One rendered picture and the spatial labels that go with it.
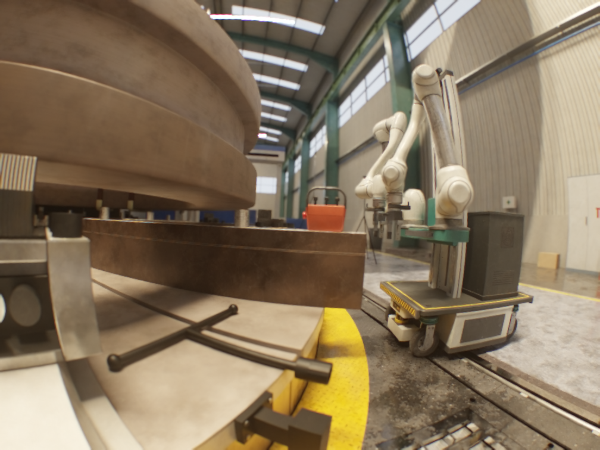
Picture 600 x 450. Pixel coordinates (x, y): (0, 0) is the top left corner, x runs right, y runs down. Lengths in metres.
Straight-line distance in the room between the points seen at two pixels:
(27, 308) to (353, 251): 1.18
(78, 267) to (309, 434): 0.51
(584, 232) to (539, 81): 3.99
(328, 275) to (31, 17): 1.72
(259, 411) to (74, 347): 0.40
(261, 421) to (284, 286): 0.81
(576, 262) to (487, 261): 4.82
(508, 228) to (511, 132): 6.47
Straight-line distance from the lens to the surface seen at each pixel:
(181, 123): 1.08
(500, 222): 1.62
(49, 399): 0.45
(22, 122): 0.86
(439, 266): 1.80
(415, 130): 1.42
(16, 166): 0.66
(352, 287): 1.23
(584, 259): 6.20
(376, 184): 1.62
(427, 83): 1.33
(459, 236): 1.35
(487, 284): 1.61
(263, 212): 2.33
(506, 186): 7.82
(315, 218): 1.21
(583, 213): 6.23
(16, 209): 0.54
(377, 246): 8.47
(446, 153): 1.23
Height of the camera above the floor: 0.72
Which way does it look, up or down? level
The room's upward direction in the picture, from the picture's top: 3 degrees clockwise
